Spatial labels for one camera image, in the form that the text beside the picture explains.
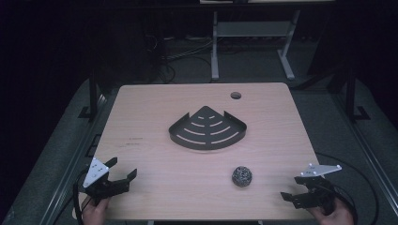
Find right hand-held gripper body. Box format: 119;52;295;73
293;162;343;210

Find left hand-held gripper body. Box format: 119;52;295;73
82;157;130;200

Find steel wool scrubber ball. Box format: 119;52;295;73
231;165;253;188

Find black metal corner shelf rack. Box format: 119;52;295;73
168;105;248;151

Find person's right hand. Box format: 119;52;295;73
307;198;355;225

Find person's left hand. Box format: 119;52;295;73
81;198;111;225

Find aluminium floor rail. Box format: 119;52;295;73
38;93;111;225
330;93;398;218

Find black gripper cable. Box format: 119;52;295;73
314;151;380;225
72;170;95;225

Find black metal stand post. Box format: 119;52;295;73
77;68;101;122
344;67;372;124

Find bundle of floor cables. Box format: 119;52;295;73
145;33;220;84

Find white metal desk frame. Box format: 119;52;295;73
199;0;336;82

